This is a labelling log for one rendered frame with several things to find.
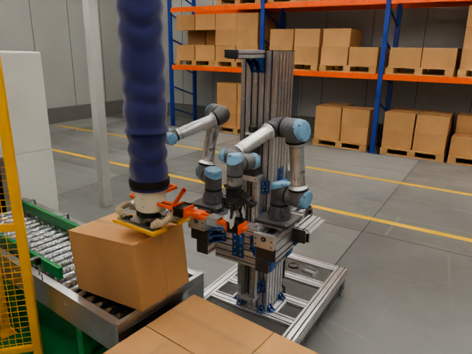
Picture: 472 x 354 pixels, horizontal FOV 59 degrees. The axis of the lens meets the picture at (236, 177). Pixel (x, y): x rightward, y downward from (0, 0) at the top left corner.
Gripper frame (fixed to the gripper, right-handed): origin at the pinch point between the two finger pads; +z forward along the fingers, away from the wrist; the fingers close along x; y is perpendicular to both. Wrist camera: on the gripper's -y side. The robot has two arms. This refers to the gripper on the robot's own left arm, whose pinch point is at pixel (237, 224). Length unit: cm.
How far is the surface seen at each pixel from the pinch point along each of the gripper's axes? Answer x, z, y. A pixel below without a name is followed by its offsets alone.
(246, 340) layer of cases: -2, 66, -5
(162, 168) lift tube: 0, -21, 50
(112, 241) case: 20, 21, 72
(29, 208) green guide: -30, 57, 251
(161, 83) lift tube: -1, -65, 49
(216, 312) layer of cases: -12, 66, 23
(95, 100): -169, -25, 328
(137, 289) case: 20, 45, 53
